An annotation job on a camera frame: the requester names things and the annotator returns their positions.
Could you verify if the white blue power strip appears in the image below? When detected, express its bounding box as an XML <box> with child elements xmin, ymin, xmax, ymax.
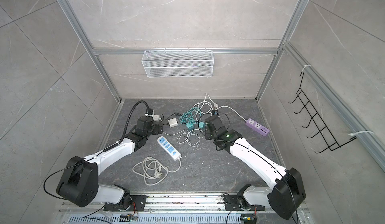
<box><xmin>157</xmin><ymin>136</ymin><xmax>181</xmax><ymax>161</ymax></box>

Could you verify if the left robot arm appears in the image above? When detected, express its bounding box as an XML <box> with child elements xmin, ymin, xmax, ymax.
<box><xmin>46</xmin><ymin>100</ymin><xmax>163</xmax><ymax>211</ymax></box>

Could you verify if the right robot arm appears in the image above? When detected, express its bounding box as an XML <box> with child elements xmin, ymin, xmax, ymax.
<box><xmin>202</xmin><ymin>110</ymin><xmax>306</xmax><ymax>223</ymax></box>

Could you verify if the white charger far left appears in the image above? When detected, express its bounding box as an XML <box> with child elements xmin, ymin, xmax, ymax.
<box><xmin>152</xmin><ymin>114</ymin><xmax>162</xmax><ymax>122</ymax></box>

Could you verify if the white square charger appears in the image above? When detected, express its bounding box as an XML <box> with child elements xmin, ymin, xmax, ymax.
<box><xmin>168</xmin><ymin>118</ymin><xmax>178</xmax><ymax>128</ymax></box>

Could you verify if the teal charger adapter left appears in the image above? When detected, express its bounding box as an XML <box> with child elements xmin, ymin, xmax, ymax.
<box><xmin>186</xmin><ymin>123</ymin><xmax>195</xmax><ymax>131</ymax></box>

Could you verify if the purple power strip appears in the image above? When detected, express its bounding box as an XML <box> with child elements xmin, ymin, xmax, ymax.
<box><xmin>246</xmin><ymin>118</ymin><xmax>270</xmax><ymax>137</ymax></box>

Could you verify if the thin black cable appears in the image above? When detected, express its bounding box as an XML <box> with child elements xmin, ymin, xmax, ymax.
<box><xmin>158</xmin><ymin>112</ymin><xmax>182</xmax><ymax>123</ymax></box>

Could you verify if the teal cable bundle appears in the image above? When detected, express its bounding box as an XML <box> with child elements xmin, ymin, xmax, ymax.
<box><xmin>179</xmin><ymin>108</ymin><xmax>203</xmax><ymax>126</ymax></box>

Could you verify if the purple strip white cord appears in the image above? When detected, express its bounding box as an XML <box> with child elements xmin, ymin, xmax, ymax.
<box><xmin>192</xmin><ymin>93</ymin><xmax>248</xmax><ymax>124</ymax></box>

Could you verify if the white power strip cord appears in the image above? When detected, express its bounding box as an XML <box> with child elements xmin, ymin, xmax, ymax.
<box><xmin>132</xmin><ymin>156</ymin><xmax>182</xmax><ymax>186</ymax></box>

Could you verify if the white wire mesh basket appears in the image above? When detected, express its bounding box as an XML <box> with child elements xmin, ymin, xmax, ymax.
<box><xmin>141</xmin><ymin>50</ymin><xmax>215</xmax><ymax>78</ymax></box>

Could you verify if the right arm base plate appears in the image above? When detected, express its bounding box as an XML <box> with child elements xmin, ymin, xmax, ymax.
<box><xmin>222</xmin><ymin>193</ymin><xmax>266</xmax><ymax>211</ymax></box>

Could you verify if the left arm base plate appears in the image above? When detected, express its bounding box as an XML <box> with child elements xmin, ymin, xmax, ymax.
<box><xmin>103</xmin><ymin>195</ymin><xmax>147</xmax><ymax>212</ymax></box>

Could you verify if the black wire hook rack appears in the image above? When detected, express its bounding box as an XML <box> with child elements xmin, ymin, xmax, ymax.
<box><xmin>288</xmin><ymin>72</ymin><xmax>357</xmax><ymax>154</ymax></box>

